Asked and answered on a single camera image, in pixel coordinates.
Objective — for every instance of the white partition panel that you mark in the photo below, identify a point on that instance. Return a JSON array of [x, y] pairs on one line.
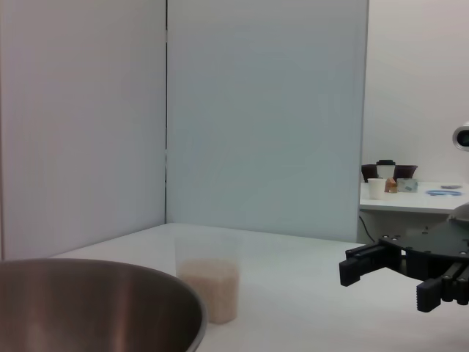
[[267, 128]]

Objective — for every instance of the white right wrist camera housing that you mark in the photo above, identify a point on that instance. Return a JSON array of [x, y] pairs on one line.
[[461, 212]]

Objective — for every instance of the stainless steel mixing bowl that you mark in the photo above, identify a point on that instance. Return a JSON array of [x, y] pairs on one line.
[[91, 304]]

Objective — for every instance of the silver robot head camera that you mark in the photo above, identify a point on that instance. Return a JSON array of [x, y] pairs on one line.
[[462, 136]]

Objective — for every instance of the white rice grains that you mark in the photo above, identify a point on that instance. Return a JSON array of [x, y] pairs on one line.
[[209, 289]]

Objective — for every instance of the white cup black lid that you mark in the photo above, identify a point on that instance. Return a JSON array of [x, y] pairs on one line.
[[385, 170]]

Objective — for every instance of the small brown figurine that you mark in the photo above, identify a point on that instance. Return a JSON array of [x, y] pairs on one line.
[[391, 186]]

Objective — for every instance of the pale green box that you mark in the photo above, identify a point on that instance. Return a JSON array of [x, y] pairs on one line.
[[407, 185]]

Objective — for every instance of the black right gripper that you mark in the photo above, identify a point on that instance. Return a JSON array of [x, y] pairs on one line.
[[432, 243]]

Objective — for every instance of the white paper cup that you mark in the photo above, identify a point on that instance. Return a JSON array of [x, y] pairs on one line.
[[376, 188]]

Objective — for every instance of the dark grey flat object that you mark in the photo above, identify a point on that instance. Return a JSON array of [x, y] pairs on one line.
[[448, 187]]

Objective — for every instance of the clear plastic measuring cup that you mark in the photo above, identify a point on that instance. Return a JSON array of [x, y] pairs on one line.
[[205, 245]]

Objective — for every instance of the white side desk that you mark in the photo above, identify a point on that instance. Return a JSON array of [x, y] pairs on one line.
[[410, 203]]

